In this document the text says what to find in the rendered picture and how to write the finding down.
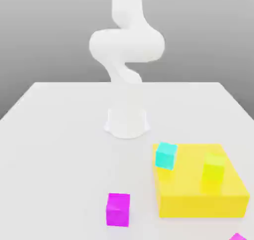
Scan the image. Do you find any large yellow box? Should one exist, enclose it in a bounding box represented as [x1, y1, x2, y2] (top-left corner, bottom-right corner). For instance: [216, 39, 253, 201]
[152, 143, 251, 219]

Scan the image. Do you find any small magenta cube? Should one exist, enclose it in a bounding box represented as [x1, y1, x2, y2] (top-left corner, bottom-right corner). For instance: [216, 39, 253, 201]
[228, 232, 248, 240]
[106, 192, 131, 228]

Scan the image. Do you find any small yellow-green cube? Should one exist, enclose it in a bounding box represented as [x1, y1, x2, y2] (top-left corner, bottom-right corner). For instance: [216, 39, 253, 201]
[200, 153, 226, 194]

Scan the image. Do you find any small cyan cube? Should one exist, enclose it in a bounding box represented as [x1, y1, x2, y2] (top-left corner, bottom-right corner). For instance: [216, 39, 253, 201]
[155, 142, 179, 171]

